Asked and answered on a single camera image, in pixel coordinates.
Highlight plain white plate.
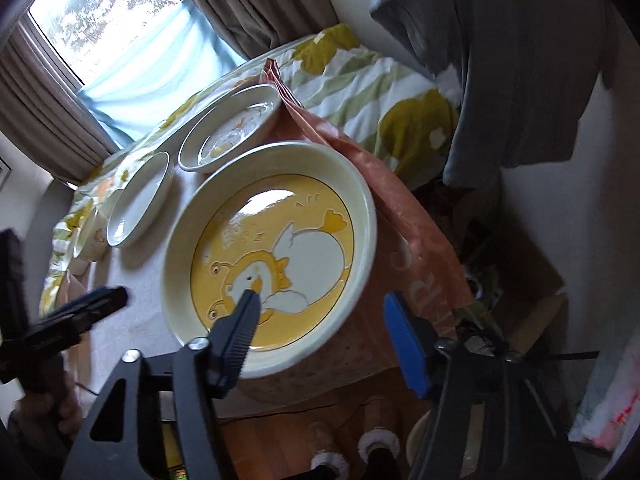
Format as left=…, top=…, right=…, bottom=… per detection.
left=106, top=152, right=174, bottom=248

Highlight pink floral tablecloth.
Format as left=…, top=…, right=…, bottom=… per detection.
left=68, top=60, right=471, bottom=412

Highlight grey hanging clothes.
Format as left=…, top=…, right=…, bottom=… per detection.
left=370, top=0, right=617, bottom=188

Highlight floral green yellow duvet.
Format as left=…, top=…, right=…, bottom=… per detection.
left=39, top=24, right=459, bottom=314

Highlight window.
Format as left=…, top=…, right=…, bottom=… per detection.
left=28, top=0, right=180, bottom=89

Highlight brown curtain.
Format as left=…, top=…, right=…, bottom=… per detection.
left=1, top=0, right=338, bottom=183

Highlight small duck pattern plate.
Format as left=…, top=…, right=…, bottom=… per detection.
left=178, top=84, right=282, bottom=174

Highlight cream bowl with lion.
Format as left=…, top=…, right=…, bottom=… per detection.
left=74, top=206, right=108, bottom=262

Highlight large yellow duck plate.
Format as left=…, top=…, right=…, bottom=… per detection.
left=160, top=142, right=378, bottom=379

